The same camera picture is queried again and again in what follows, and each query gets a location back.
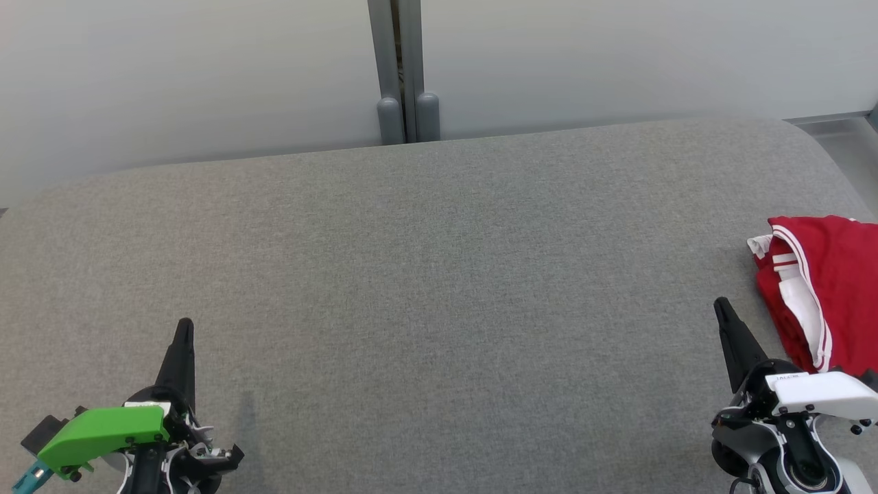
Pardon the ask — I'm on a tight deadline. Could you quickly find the left black cable teal connector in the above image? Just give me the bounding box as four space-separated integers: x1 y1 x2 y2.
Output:
10 460 55 494

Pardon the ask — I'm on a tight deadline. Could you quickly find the grey floor rail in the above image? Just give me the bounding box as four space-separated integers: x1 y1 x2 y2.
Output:
785 110 873 128

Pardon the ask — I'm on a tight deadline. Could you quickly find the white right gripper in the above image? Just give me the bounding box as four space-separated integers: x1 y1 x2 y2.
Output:
713 296 878 421

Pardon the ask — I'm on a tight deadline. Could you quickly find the red basketball jersey number 23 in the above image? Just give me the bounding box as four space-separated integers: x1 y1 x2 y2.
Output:
746 215 878 377

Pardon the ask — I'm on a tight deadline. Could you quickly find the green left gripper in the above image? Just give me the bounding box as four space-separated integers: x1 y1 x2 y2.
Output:
38 318 214 482

